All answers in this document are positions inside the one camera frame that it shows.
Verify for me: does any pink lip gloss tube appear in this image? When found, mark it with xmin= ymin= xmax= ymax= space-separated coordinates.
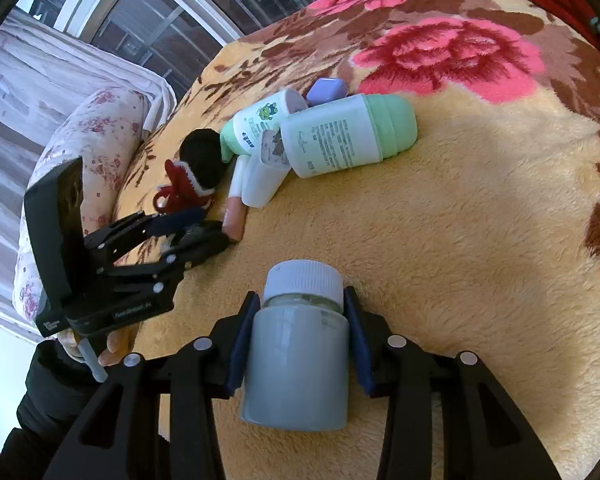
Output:
xmin=222 ymin=155 xmax=250 ymax=243

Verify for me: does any red black knitted ornament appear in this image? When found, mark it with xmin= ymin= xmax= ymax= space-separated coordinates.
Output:
xmin=152 ymin=129 xmax=228 ymax=214

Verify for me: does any small white cup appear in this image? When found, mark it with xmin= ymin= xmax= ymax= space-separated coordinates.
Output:
xmin=242 ymin=129 xmax=291 ymax=208

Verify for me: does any green frog lotion bottle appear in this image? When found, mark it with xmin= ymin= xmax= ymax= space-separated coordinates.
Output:
xmin=220 ymin=89 xmax=308 ymax=162

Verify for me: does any frosted jar with white lid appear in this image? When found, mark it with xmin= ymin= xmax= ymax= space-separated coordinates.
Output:
xmin=242 ymin=259 xmax=350 ymax=431

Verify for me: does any white green lotion bottle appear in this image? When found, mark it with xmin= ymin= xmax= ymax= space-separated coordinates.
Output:
xmin=280 ymin=94 xmax=418 ymax=178

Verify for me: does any small purple square box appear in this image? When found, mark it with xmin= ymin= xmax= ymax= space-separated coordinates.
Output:
xmin=306 ymin=78 xmax=349 ymax=106

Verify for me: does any white plastic tube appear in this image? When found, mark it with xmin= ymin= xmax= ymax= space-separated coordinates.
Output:
xmin=78 ymin=338 xmax=108 ymax=384

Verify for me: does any person's left hand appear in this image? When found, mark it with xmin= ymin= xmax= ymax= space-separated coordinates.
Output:
xmin=57 ymin=323 xmax=140 ymax=367

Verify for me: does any white floral rolled quilt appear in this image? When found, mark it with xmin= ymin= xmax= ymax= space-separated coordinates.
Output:
xmin=11 ymin=86 xmax=154 ymax=323

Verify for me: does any left sheer curtain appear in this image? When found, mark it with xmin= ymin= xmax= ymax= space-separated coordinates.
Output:
xmin=0 ymin=9 xmax=176 ymax=342

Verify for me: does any yellow floral plush blanket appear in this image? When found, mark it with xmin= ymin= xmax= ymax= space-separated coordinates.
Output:
xmin=116 ymin=0 xmax=600 ymax=479

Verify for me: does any window with metal bars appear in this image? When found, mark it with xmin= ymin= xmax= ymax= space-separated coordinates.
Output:
xmin=16 ymin=0 xmax=315 ymax=96

